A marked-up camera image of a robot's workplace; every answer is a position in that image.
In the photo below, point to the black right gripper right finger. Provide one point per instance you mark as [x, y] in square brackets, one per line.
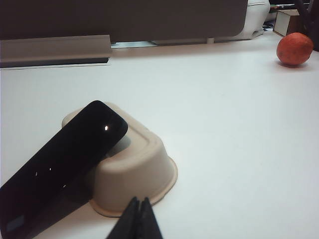
[148, 224]

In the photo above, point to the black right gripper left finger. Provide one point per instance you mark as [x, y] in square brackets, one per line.
[125, 224]

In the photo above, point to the black smartphone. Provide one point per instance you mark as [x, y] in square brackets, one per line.
[62, 161]

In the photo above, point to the beige pulp fibre tray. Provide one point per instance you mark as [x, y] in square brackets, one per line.
[139, 169]

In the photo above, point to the red-orange round fruit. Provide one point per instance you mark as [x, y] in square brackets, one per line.
[295, 49]

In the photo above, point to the white plastic appliance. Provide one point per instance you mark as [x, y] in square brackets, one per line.
[256, 17]

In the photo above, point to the small white cardboard box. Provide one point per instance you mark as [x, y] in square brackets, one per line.
[281, 22]

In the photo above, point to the dark brown background object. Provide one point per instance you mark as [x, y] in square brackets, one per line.
[309, 22]

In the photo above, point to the white divider bracket foot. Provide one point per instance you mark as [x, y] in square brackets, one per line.
[210, 40]

